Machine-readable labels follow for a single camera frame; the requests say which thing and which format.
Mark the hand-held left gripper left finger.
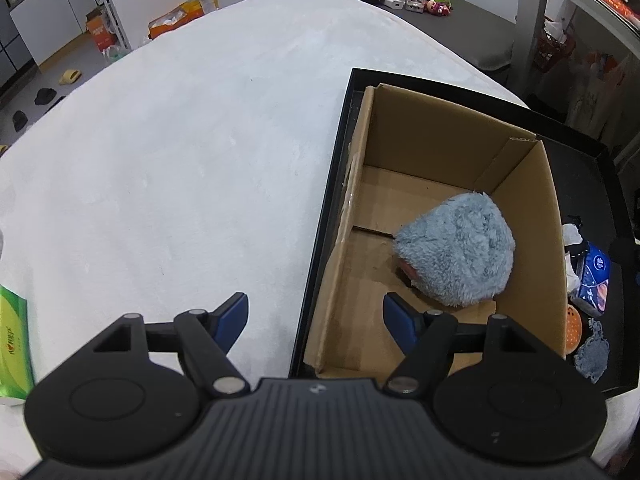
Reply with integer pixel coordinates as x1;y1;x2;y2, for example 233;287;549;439
93;291;251;397

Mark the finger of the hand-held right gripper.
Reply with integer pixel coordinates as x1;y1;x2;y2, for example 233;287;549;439
610;237;640;291

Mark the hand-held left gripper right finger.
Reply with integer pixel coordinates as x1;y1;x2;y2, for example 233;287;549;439
383;292;540;397

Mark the blue tissue pack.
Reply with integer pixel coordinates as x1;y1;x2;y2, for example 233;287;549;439
570;242;612;319

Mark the white wrapper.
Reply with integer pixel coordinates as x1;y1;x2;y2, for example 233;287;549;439
561;222;584;281

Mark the burger plush toy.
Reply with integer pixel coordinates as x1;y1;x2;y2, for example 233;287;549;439
566;300;585;359

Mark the black shallow tray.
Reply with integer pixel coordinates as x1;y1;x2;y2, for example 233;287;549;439
289;67;634;396

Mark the fluffy grey-blue plush toy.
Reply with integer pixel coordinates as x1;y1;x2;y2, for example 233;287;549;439
392;191;516;310

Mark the blue denim stuffed toy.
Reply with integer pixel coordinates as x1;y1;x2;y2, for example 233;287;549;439
574;319;611;385

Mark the brown cardboard box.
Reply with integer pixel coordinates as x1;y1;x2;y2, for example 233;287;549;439
302;84;571;380

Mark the small black object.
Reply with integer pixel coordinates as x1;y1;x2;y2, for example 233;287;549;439
566;216;592;262

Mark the translucent plastic bag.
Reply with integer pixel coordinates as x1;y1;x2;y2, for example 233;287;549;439
566;50;627;137

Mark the red basket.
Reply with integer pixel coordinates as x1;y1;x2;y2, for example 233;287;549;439
534;32;577;74

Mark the green tissue box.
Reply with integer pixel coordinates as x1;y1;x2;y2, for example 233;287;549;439
0;285;36;402

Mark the yellow and orange box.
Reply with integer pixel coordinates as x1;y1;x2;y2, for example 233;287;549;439
148;0;220;40

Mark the orange carton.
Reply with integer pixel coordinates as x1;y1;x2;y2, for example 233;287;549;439
85;10;114;52

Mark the white cabinet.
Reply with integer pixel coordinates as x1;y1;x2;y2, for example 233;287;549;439
9;0;133;68

